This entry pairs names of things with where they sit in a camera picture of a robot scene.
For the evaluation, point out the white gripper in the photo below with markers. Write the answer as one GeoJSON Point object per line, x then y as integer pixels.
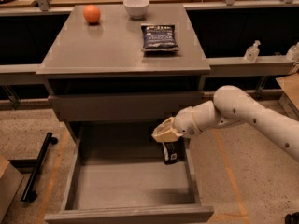
{"type": "Point", "coordinates": [185, 123]}

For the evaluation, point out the dark rxbar chocolate bar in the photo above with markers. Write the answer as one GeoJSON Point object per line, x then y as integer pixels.
{"type": "Point", "coordinates": [171, 153]}

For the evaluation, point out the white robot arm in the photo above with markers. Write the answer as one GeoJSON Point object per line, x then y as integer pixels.
{"type": "Point", "coordinates": [231, 106]}

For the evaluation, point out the closed grey top drawer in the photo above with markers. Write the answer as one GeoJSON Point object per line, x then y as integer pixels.
{"type": "Point", "coordinates": [122, 106]}

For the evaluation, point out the open grey middle drawer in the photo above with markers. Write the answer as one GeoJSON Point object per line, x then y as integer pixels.
{"type": "Point", "coordinates": [118, 176]}

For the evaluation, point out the grey drawer cabinet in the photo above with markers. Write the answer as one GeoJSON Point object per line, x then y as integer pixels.
{"type": "Point", "coordinates": [108, 85]}

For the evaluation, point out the blue chip bag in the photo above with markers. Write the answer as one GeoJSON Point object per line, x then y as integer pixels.
{"type": "Point", "coordinates": [159, 37]}

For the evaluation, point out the clear sanitizer pump bottle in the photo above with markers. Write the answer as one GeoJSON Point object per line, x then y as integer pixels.
{"type": "Point", "coordinates": [252, 52]}

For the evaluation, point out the white ceramic bowl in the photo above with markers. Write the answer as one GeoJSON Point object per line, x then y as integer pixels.
{"type": "Point", "coordinates": [136, 9]}

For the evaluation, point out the cardboard box right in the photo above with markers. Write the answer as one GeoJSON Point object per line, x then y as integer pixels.
{"type": "Point", "coordinates": [289, 99]}

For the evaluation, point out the cardboard box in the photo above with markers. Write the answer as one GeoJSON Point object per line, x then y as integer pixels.
{"type": "Point", "coordinates": [289, 99]}
{"type": "Point", "coordinates": [10, 180]}

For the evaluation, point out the orange fruit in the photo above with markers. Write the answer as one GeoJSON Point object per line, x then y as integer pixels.
{"type": "Point", "coordinates": [91, 14]}

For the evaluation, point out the black metal bar stand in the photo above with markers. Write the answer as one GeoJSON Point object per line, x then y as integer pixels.
{"type": "Point", "coordinates": [29, 195]}

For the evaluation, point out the cardboard box left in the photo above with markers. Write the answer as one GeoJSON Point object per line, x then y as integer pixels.
{"type": "Point", "coordinates": [10, 180]}

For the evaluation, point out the grey metal rail shelf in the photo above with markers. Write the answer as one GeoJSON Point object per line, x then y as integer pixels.
{"type": "Point", "coordinates": [18, 73]}

